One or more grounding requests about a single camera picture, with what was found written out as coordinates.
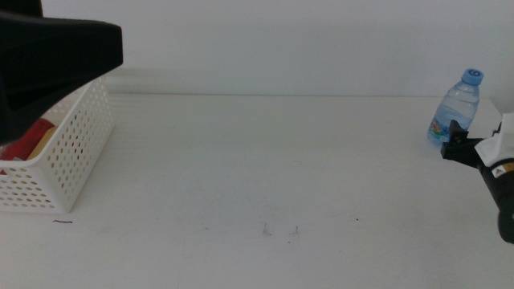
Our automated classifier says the yellow drink bottle white cap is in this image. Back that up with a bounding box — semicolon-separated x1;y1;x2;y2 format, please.
27;125;59;161

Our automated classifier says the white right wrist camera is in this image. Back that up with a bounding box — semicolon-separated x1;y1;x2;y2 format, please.
474;112;514;169

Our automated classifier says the clear water bottle blue cap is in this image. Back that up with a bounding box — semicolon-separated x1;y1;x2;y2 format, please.
426;67;485;150

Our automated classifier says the white perforated plastic basket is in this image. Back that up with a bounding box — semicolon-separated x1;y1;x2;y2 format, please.
0;75;116;214

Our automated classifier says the red cola can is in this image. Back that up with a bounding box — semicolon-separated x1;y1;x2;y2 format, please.
0;117;56;162

